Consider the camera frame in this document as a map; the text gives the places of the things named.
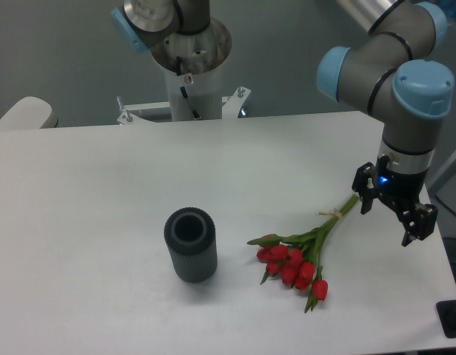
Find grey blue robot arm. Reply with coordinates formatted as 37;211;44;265
111;1;455;246

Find red tulip bouquet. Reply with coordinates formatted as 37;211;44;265
247;195;359;313

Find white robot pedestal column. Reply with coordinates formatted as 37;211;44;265
150;18;233;121

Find black cable on pedestal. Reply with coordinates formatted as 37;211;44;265
175;55;202;121

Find white pedestal base frame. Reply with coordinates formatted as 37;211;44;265
116;86;252;125

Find black box at table edge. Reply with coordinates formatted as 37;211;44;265
436;300;456;339

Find dark grey ribbed vase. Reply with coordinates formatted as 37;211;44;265
164;207;218;283

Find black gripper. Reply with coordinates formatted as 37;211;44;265
352;155;438;247

